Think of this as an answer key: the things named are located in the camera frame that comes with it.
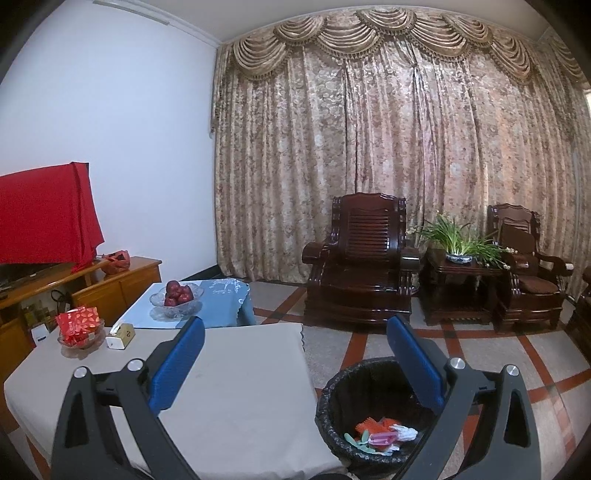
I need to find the dark wooden cushioned armchair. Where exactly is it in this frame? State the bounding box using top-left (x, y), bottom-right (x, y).
top-left (488, 203), bottom-right (574, 334)

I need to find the red patterned packet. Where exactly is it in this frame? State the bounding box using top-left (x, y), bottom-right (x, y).
top-left (55, 306), bottom-right (101, 346)

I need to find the glass dish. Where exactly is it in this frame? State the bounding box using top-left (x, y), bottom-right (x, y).
top-left (58, 320), bottom-right (106, 357)

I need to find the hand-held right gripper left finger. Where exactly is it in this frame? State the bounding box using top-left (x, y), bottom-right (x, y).
top-left (51, 315), bottom-right (206, 480)

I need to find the dark wooden side table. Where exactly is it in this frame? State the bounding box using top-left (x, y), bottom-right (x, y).
top-left (419, 247), bottom-right (504, 326)

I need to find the white tissue box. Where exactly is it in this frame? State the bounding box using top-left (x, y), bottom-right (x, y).
top-left (105, 323), bottom-right (136, 352)

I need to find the potted orchid plant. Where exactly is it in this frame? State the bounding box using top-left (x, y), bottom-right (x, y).
top-left (406, 211), bottom-right (515, 271)

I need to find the wooden cabinet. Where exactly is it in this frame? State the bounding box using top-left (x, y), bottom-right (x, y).
top-left (0, 256), bottom-right (163, 384)

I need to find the pink wrapper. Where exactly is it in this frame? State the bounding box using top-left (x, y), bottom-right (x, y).
top-left (369, 429), bottom-right (402, 448)

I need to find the black cable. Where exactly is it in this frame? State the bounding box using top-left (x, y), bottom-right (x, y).
top-left (50, 290), bottom-right (70, 319)

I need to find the beige patterned curtain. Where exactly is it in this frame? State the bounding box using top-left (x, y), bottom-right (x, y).
top-left (210, 4), bottom-right (591, 296)

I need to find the glass fruit bowl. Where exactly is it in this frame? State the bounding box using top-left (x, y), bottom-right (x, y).
top-left (149, 282), bottom-right (204, 321)

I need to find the red bag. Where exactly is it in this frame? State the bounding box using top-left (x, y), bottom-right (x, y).
top-left (102, 250), bottom-right (131, 275)

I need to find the black television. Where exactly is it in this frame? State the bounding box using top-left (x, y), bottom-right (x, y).
top-left (0, 263), bottom-right (70, 291)

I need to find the red cloth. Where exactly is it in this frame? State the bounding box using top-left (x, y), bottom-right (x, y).
top-left (0, 161), bottom-right (105, 273)

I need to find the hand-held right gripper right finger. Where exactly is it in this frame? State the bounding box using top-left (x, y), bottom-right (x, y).
top-left (387, 315), bottom-right (542, 480)

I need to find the black trash bin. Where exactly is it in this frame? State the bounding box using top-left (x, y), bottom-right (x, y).
top-left (315, 356), bottom-right (444, 478)

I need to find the blue tablecloth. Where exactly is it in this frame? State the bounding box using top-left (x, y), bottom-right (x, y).
top-left (113, 278), bottom-right (257, 329)

